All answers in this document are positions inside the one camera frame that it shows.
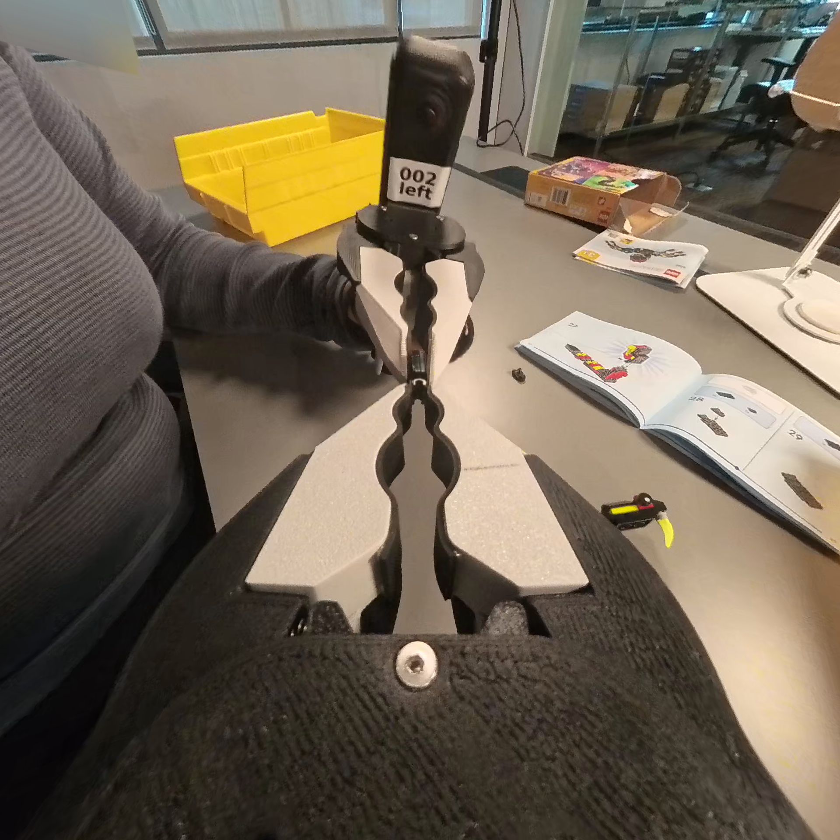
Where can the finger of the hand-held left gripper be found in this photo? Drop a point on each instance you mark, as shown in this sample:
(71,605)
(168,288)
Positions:
(453,295)
(380,302)

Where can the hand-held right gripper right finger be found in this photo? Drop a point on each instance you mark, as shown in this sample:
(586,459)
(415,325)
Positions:
(512,525)

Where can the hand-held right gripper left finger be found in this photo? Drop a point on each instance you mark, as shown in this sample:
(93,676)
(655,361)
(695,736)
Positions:
(321,525)

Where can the thin black toy brick piece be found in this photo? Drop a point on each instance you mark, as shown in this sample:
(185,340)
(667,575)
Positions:
(418,367)

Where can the small black yellow brick assembly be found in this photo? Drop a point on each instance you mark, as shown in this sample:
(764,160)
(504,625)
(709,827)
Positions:
(633,512)

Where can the yellow plastic bin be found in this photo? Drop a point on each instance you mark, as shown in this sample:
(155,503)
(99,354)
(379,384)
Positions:
(295,184)

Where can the person's left forearm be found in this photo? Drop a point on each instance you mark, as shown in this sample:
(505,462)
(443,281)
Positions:
(249,282)

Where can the orange toy set cardboard box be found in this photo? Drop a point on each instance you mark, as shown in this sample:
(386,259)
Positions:
(577,187)

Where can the black tripod pole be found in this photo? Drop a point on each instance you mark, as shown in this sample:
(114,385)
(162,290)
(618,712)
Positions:
(489,72)

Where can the large grid window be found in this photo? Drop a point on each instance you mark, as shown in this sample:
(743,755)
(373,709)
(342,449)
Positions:
(295,16)

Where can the closed instruction booklet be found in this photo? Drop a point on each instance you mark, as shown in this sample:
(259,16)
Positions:
(643,259)

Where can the open instruction booklet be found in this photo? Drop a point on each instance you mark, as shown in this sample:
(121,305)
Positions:
(689,407)

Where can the metal storage shelving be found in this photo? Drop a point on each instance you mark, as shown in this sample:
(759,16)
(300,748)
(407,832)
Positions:
(656,65)

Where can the wooden board stand white base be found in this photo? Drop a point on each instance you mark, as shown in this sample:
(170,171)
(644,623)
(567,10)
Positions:
(754,302)

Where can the black office chair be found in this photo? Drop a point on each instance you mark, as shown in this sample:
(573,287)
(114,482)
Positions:
(761,111)

